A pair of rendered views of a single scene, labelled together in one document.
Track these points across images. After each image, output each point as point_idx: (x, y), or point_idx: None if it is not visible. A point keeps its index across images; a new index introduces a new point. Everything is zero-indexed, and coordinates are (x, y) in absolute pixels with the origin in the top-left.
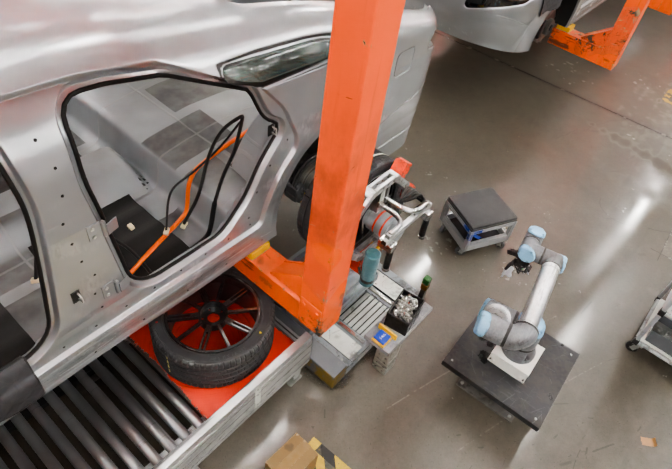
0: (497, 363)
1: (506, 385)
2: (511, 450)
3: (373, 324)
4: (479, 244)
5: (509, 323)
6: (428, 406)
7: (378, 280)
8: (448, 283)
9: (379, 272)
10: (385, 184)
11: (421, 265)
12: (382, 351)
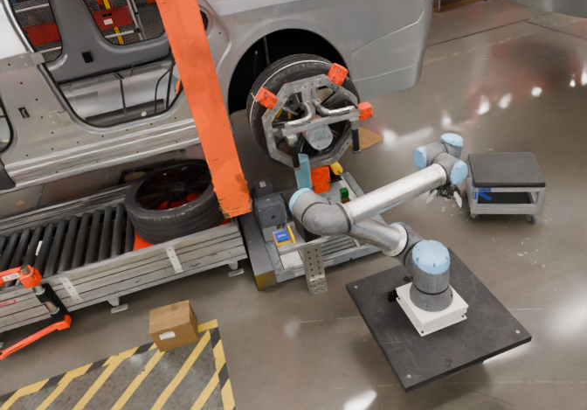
0: (403, 305)
1: (398, 330)
2: None
3: (328, 251)
4: (493, 208)
5: (318, 201)
6: (334, 337)
7: None
8: (440, 241)
9: None
10: (306, 82)
11: (421, 219)
12: (277, 249)
